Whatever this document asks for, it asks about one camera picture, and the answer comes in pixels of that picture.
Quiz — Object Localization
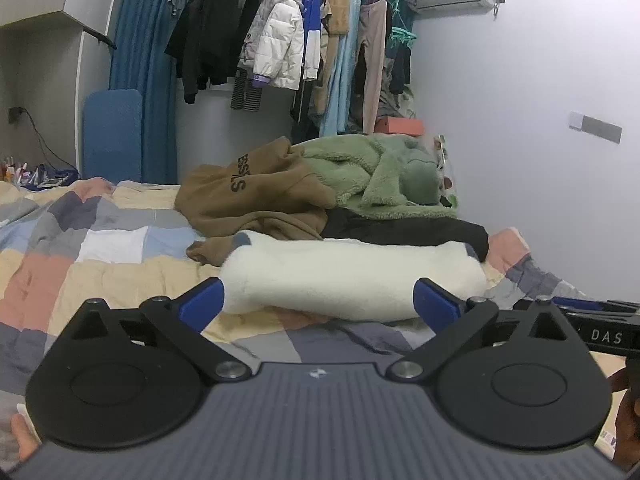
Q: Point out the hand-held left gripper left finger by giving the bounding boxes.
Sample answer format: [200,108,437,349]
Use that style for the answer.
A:
[62,277,252,382]

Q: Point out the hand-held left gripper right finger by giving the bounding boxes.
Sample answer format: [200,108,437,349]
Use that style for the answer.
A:
[387,278,583,382]

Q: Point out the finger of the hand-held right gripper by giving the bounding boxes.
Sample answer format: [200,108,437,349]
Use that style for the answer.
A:
[512,297,640,318]

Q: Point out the cream navy striped sweater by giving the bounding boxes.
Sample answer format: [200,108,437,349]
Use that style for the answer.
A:
[220,230,486,323]

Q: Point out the hanging dark clothes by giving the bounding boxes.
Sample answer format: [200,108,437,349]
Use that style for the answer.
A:
[387,45,413,96]

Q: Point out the teal clothes hangers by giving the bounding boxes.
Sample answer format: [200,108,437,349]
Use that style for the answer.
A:
[387,0,418,51]

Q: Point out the person's right hand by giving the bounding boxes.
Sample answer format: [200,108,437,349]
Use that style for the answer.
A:
[610,367,640,471]

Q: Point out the person's left hand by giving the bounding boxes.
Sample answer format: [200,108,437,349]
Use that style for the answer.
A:
[10,402,43,463]

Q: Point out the black garment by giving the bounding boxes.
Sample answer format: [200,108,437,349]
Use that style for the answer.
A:
[320,207,490,263]

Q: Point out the patchwork bed blanket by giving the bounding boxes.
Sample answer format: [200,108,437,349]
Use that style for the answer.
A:
[0,177,623,411]

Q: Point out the brown hoodie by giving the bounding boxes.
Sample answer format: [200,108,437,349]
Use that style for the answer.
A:
[174,136,337,267]

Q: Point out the floral printed cloth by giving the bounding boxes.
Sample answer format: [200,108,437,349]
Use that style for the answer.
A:
[432,135,458,208]

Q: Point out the green fleece jacket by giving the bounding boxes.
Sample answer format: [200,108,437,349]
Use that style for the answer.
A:
[300,134,458,221]

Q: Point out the orange box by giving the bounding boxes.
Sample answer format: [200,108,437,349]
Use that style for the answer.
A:
[375,116,423,137]

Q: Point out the blue padded board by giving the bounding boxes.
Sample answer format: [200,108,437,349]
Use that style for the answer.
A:
[82,89,144,182]

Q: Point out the bedside clutter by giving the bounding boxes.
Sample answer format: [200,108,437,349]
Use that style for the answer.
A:
[0,156,80,192]

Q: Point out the hanging striped garment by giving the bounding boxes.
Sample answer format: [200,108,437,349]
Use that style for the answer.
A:
[230,67,263,112]

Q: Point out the hanging light blue garment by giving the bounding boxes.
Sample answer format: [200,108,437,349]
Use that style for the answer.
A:
[319,0,363,137]

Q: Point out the hanging pink beige pants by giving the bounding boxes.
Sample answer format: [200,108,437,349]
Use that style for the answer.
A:
[356,0,388,133]

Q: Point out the blue curtain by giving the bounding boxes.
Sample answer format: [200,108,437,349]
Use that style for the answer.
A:
[109,0,193,186]

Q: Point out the hanging black jacket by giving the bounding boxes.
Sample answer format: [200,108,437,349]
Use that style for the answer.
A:
[164,0,261,106]

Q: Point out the hanging tan coat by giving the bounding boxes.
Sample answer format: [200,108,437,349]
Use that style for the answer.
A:
[312,0,353,116]

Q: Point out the grey wall switch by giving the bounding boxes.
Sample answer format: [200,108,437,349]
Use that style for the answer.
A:
[570,110,623,144]

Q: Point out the black charger with cable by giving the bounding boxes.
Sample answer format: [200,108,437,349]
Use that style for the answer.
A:
[7,106,78,171]

